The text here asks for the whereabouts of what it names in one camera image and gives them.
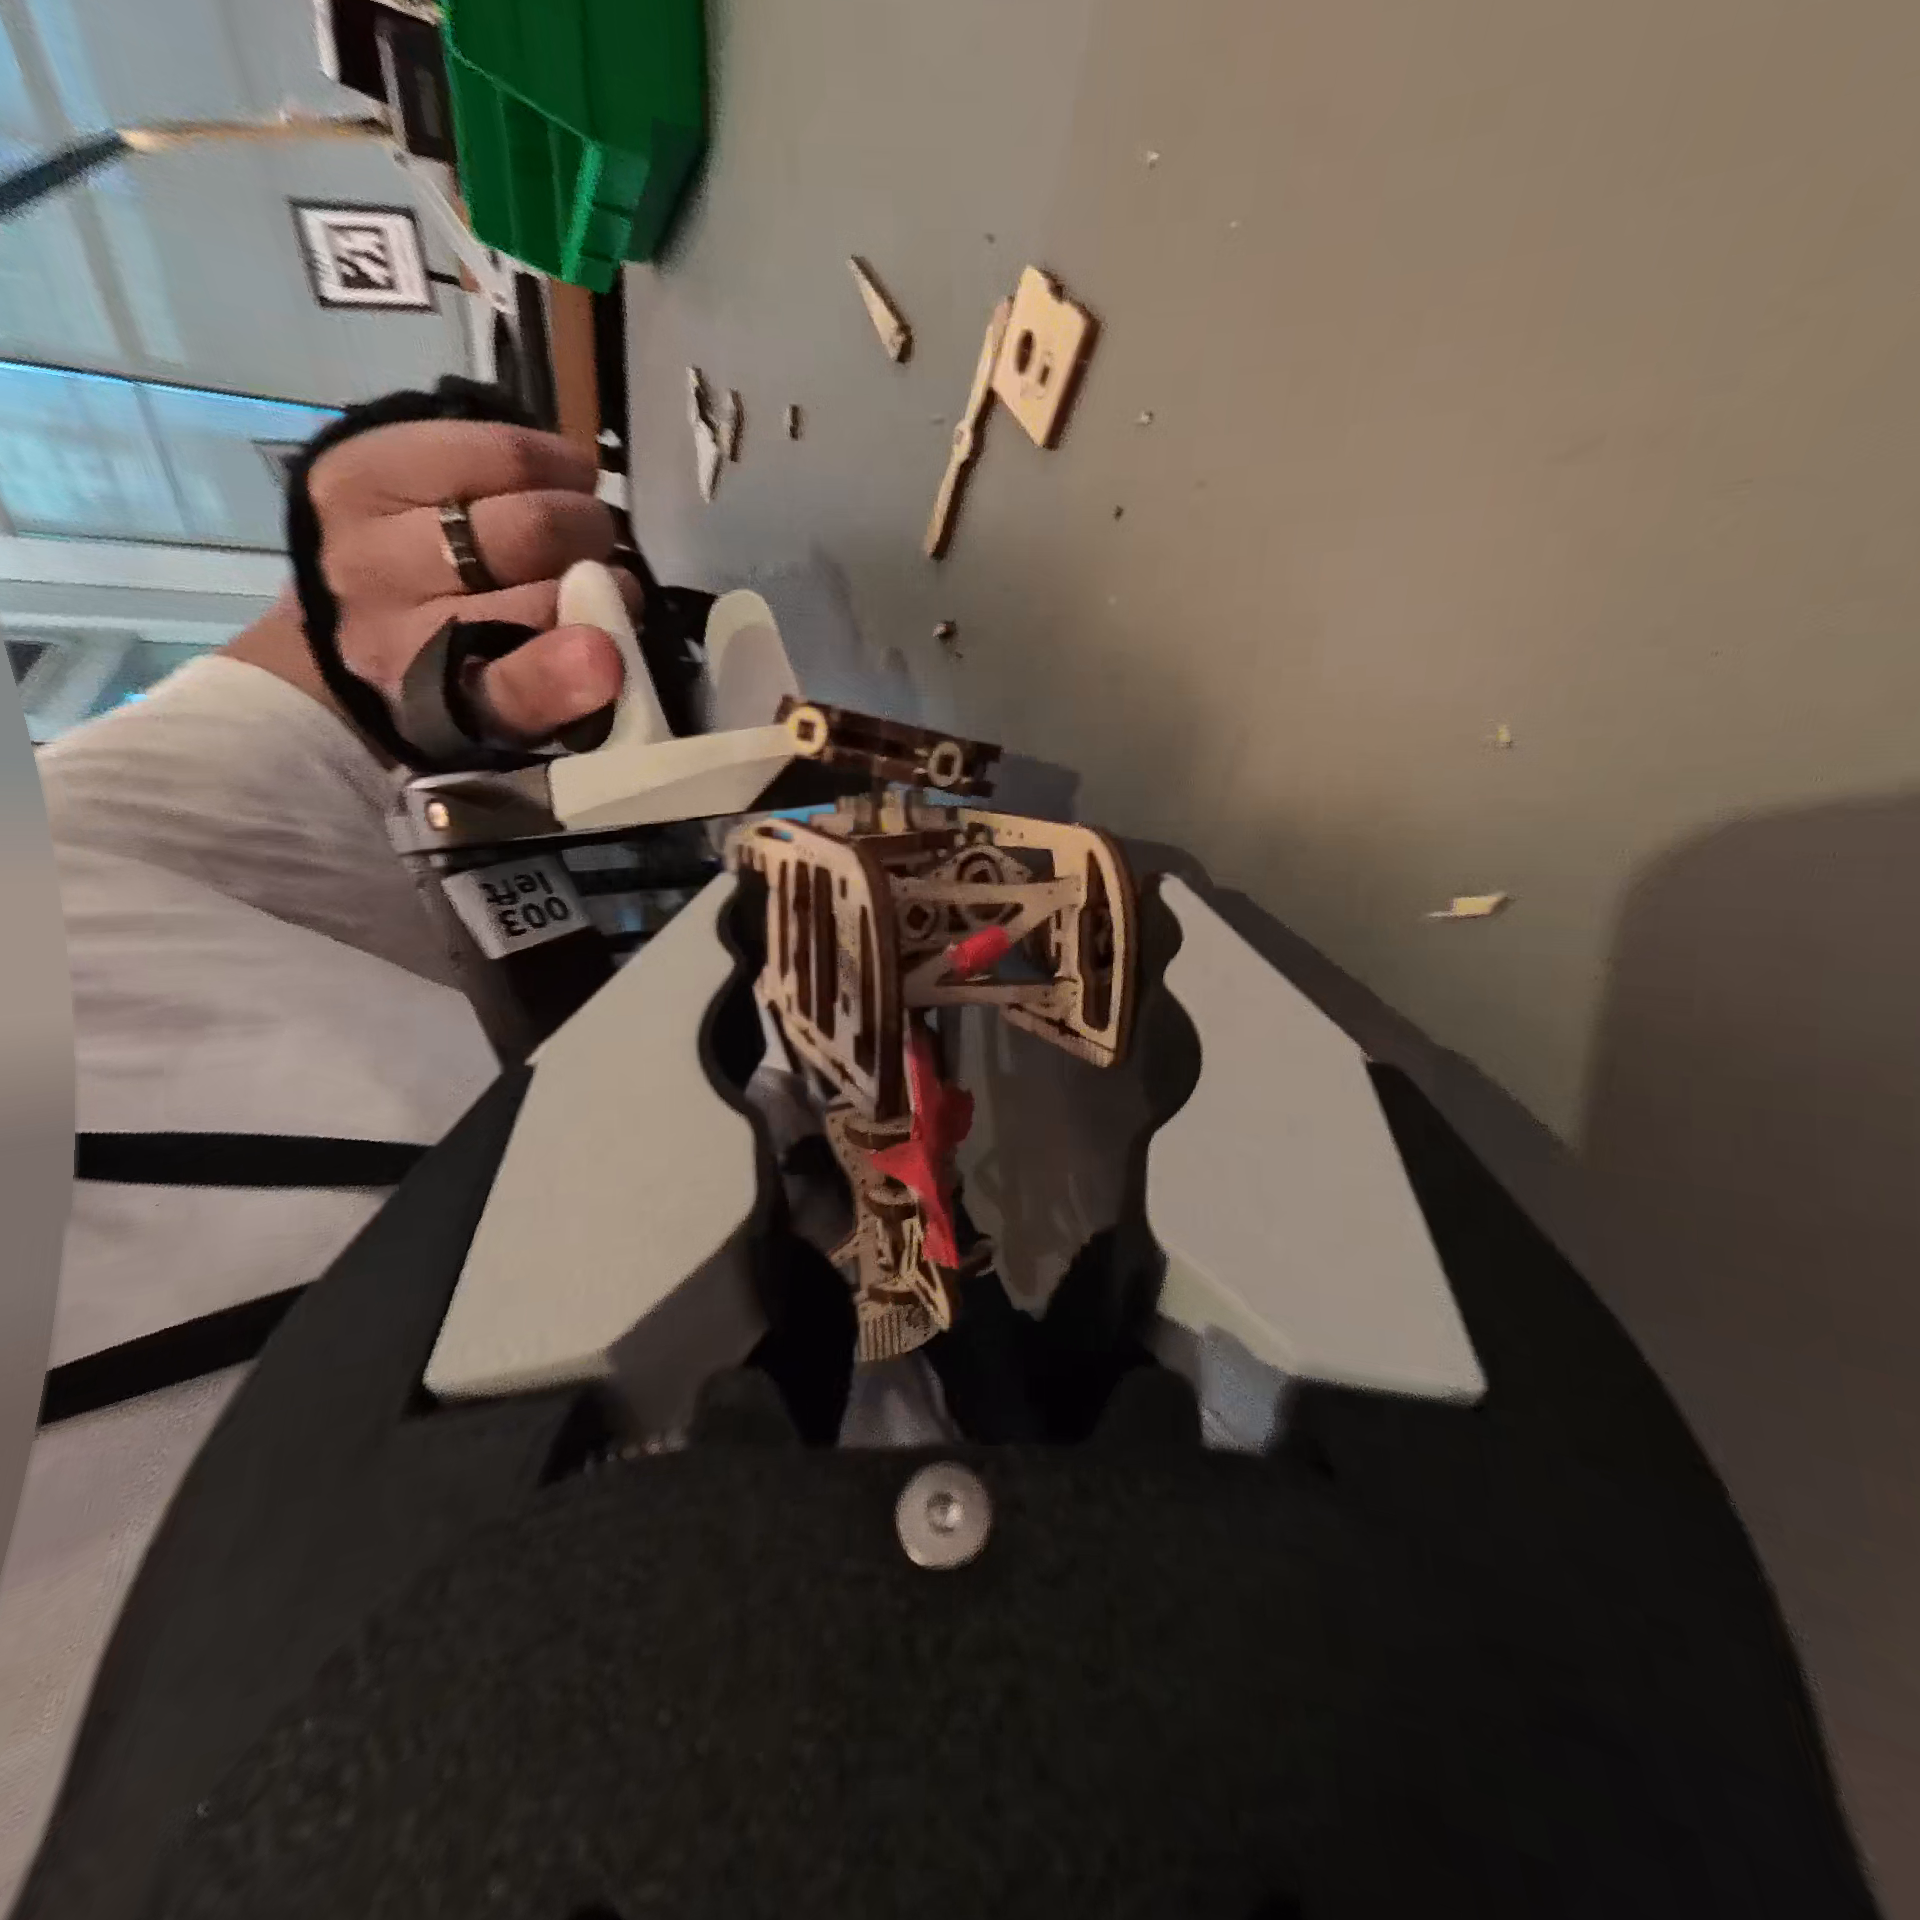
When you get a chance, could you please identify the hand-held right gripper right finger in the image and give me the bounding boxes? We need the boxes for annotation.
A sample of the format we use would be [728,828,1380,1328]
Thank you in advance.
[1147,872,1489,1444]

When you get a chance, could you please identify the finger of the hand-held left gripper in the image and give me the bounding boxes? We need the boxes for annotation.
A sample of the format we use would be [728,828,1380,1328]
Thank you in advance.
[541,717,802,832]

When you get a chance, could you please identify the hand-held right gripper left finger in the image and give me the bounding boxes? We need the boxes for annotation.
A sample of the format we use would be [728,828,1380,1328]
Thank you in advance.
[421,869,849,1410]

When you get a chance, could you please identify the wooden model biplane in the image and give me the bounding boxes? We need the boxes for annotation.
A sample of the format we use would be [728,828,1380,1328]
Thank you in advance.
[725,703,1147,1364]

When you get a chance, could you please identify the grey desk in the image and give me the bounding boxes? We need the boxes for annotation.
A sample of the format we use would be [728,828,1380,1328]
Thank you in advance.
[614,0,1920,1920]

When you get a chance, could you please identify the person's left hand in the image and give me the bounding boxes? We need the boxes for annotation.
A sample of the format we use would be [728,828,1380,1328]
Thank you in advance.
[290,383,651,759]

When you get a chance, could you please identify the white torn wrapper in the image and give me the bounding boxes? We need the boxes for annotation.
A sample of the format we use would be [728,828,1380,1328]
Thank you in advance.
[685,361,747,504]

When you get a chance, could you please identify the person's white shirt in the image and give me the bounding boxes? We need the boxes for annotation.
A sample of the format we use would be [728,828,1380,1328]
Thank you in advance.
[0,652,527,1847]

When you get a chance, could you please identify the pointed wooden stick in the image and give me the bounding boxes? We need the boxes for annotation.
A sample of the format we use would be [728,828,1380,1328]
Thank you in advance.
[843,255,916,365]

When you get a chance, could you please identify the black white marker tag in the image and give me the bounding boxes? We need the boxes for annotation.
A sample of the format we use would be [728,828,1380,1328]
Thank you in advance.
[290,200,441,314]

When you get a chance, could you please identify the small square wooden plate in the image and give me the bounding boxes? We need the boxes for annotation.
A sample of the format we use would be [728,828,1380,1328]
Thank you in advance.
[988,263,1101,452]

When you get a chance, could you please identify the green plastic bin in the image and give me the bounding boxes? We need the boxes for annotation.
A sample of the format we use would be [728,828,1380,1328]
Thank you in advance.
[438,0,710,293]

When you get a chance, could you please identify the black harness strap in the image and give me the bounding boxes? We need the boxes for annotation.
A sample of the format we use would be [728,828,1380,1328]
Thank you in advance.
[37,1133,443,1427]

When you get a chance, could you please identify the wooden propeller piece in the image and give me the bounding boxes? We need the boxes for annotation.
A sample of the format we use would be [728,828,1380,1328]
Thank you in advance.
[920,300,1017,563]

